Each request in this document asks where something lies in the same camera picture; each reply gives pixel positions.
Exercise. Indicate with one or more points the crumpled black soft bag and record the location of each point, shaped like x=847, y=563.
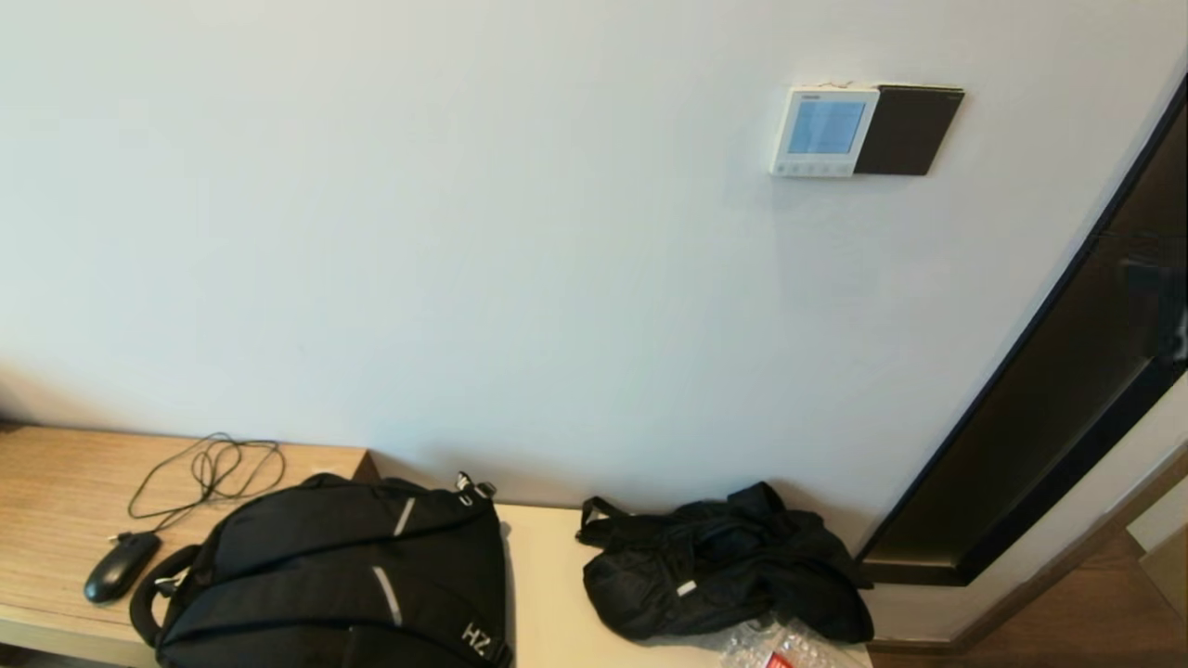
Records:
x=724, y=575

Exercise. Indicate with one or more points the white wall thermostat blue display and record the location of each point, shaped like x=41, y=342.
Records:
x=824, y=128

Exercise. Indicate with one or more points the black computer mouse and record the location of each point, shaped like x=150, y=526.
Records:
x=119, y=568

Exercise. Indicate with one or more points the black wall switch panel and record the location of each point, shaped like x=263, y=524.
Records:
x=911, y=130

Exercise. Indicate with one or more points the white low cabinet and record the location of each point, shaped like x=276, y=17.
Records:
x=548, y=594

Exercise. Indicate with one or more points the clear plastic bottle red label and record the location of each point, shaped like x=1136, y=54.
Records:
x=789, y=649

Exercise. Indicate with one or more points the dark brown door frame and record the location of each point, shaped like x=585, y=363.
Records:
x=1039, y=445

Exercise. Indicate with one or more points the black backpack with grey stripes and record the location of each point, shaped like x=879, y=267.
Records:
x=325, y=557

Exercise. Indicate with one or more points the light wooden desk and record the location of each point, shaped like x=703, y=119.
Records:
x=56, y=492

